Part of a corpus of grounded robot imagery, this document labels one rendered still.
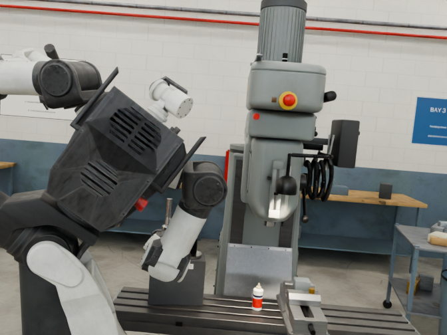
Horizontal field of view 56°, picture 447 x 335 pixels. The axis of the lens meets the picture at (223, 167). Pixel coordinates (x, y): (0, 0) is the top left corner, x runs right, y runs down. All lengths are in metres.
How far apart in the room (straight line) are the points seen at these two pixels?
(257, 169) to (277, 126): 0.18
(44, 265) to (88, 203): 0.20
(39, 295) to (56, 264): 2.20
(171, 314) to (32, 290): 1.77
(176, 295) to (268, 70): 0.94
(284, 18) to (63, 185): 1.19
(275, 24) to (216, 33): 4.14
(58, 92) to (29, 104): 5.42
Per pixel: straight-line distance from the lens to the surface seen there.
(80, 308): 1.18
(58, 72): 1.09
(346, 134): 1.89
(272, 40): 1.84
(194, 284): 1.74
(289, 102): 1.38
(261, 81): 1.43
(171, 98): 1.13
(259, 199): 1.57
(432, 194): 6.50
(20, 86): 1.21
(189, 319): 1.70
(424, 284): 4.30
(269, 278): 2.07
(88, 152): 0.98
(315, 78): 1.45
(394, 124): 6.22
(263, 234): 2.08
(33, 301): 3.36
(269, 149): 1.55
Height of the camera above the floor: 1.67
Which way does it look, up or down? 6 degrees down
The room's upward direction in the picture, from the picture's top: 4 degrees clockwise
